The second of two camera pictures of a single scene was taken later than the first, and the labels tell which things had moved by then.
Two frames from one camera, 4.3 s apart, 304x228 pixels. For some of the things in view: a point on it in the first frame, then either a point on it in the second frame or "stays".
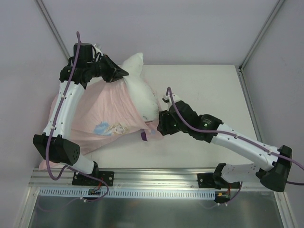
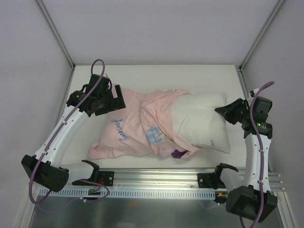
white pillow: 144,92 to 195,120
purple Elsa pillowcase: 143,136 to 177,154
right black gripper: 166,122 to 236,114
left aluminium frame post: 54,27 stays
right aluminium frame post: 278,4 stays
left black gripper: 107,69 to 114,100
